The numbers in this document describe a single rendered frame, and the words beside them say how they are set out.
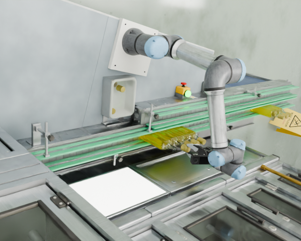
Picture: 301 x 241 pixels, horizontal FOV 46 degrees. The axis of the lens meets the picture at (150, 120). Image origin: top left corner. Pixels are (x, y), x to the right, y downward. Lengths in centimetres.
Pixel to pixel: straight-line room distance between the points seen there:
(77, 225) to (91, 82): 112
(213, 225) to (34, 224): 94
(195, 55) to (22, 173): 106
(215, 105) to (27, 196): 91
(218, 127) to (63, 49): 84
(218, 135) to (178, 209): 40
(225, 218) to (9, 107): 115
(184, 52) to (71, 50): 57
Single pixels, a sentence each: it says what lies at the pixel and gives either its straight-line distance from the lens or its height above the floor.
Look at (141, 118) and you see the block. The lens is 210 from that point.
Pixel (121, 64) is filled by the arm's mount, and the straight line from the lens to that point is 204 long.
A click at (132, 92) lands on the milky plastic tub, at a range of 208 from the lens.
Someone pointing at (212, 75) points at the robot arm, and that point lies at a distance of 164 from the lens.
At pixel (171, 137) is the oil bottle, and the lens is 206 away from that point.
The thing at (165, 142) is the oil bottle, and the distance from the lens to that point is 201.
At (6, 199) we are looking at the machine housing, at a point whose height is 146.
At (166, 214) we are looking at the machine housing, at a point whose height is 142.
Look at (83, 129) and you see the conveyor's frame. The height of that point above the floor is 79.
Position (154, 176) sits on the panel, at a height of 115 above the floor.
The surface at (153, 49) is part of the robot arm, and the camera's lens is 187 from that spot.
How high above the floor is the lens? 235
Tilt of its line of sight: 43 degrees down
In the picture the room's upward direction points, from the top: 115 degrees clockwise
